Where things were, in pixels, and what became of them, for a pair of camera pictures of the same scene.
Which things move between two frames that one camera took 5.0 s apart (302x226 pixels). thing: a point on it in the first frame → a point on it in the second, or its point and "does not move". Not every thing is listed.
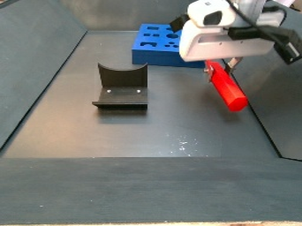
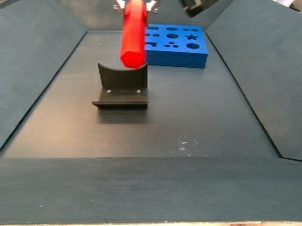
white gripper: [205, 38] → [119, 7]
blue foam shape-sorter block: [157, 47] does not move
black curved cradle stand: [123, 87] does not move
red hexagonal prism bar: [229, 89] → [134, 34]
